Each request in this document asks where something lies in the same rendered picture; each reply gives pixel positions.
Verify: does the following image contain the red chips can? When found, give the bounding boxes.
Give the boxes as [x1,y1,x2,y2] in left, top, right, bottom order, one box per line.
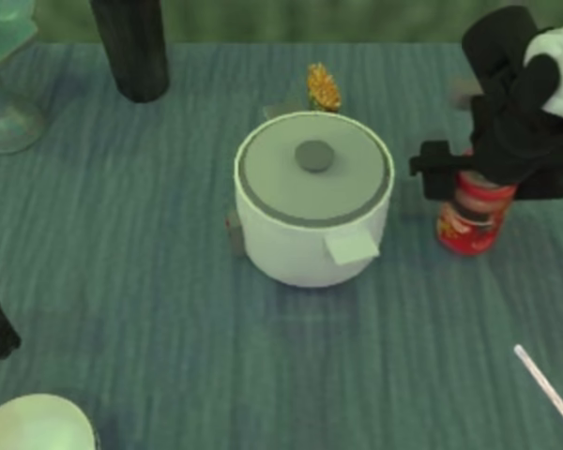
[434,147,518,257]

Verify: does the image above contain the yellow corn cob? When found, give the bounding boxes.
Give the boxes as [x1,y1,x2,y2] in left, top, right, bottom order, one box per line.
[307,64,344,113]

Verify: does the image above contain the white thin stick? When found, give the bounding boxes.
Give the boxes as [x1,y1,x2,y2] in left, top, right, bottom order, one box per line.
[513,344,563,436]

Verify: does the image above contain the dark cylindrical bottle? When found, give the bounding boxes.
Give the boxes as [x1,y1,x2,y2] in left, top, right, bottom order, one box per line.
[89,0,171,103]

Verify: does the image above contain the pale green bowl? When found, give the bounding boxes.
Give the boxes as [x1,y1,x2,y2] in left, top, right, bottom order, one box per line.
[0,393,98,450]

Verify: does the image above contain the white pot with lid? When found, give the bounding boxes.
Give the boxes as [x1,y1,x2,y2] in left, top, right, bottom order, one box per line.
[225,111,395,288]

